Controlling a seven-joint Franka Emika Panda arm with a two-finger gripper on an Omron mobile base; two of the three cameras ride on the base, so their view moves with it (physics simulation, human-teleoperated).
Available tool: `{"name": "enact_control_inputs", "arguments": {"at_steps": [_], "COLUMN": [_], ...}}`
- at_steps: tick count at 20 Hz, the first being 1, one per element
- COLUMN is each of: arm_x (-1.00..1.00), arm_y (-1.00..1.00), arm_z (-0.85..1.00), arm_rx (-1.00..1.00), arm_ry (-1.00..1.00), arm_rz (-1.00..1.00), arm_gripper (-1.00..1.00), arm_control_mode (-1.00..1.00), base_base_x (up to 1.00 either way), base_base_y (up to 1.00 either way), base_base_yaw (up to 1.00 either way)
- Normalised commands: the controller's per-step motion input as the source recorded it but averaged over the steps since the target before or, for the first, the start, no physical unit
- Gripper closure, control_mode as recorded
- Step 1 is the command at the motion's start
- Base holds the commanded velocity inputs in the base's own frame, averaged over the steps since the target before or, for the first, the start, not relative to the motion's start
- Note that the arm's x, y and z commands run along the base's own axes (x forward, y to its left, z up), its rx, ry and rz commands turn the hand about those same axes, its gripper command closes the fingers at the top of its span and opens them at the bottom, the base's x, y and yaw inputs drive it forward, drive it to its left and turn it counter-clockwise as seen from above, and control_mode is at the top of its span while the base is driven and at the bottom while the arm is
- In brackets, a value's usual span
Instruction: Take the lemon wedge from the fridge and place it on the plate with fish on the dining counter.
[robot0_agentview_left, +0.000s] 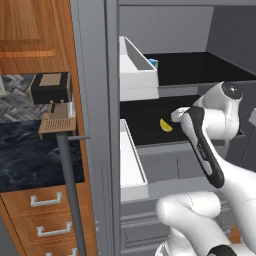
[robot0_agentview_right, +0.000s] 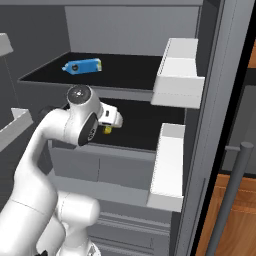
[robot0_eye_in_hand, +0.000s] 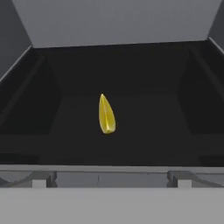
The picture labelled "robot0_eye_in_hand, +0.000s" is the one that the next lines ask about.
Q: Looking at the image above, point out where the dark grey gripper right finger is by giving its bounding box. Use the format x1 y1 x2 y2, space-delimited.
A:
166 171 224 189

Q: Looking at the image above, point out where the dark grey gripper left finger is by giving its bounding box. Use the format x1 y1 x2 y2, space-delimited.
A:
0 171 58 189

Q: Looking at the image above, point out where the yellow lemon wedge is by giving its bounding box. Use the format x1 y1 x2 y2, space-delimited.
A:
98 93 117 135

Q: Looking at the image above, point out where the grey fridge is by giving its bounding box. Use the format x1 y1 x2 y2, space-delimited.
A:
0 0 224 176

